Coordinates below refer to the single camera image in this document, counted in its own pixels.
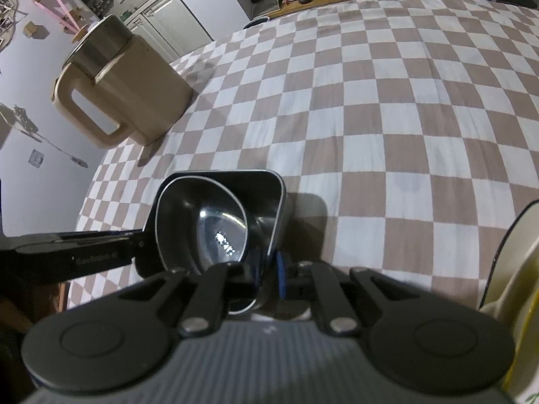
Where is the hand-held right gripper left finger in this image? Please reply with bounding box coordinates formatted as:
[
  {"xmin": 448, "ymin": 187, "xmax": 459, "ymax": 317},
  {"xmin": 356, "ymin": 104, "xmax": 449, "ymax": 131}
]
[{"xmin": 120, "ymin": 261, "xmax": 253, "ymax": 339}]

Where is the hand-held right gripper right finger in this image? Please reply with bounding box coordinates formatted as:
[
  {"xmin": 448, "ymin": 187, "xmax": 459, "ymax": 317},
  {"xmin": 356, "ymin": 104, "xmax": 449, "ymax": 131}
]
[{"xmin": 276, "ymin": 251, "xmax": 413, "ymax": 336}]

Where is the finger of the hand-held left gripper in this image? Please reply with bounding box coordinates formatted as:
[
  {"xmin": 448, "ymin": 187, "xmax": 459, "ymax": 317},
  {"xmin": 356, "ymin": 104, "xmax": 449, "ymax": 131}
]
[{"xmin": 0, "ymin": 229, "xmax": 149, "ymax": 287}]

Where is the round steel bowl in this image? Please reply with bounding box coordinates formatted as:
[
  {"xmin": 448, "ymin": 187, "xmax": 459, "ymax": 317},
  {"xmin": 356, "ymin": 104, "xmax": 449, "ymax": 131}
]
[{"xmin": 156, "ymin": 177, "xmax": 249, "ymax": 272}]

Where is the square steel container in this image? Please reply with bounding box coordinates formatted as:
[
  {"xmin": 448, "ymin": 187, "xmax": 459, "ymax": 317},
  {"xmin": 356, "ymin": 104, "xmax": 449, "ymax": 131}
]
[{"xmin": 135, "ymin": 169, "xmax": 287, "ymax": 314}]

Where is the cream two-handled bowl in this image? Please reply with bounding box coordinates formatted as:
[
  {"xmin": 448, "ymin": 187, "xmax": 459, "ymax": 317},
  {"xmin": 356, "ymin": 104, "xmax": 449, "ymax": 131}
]
[{"xmin": 480, "ymin": 236, "xmax": 539, "ymax": 404}]

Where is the white blue-rimmed plate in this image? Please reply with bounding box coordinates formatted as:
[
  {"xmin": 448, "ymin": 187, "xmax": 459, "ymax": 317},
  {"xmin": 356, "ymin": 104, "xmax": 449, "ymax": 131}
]
[{"xmin": 480, "ymin": 200, "xmax": 539, "ymax": 308}]

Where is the beige kettle with steel lid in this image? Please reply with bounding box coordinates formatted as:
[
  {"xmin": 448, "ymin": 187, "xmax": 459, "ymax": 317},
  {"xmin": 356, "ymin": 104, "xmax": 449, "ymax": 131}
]
[{"xmin": 51, "ymin": 14, "xmax": 193, "ymax": 149}]

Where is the brown checkered tablecloth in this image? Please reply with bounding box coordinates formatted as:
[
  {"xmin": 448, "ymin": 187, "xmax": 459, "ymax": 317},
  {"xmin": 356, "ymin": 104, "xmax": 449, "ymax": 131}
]
[{"xmin": 67, "ymin": 0, "xmax": 539, "ymax": 316}]

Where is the pink ribbon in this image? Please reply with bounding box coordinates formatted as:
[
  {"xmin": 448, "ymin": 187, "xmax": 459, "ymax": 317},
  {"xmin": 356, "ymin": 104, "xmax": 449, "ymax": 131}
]
[{"xmin": 36, "ymin": 0, "xmax": 83, "ymax": 36}]

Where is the white kitchen cabinet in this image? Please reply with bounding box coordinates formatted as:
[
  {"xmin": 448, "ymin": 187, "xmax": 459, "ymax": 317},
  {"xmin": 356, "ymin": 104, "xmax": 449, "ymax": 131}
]
[{"xmin": 124, "ymin": 0, "xmax": 213, "ymax": 62}]

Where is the low wooden drawer bench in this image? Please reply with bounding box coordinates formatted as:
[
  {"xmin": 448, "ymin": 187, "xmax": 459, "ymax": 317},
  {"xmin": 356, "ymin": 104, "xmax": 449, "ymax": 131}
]
[{"xmin": 269, "ymin": 0, "xmax": 426, "ymax": 20}]

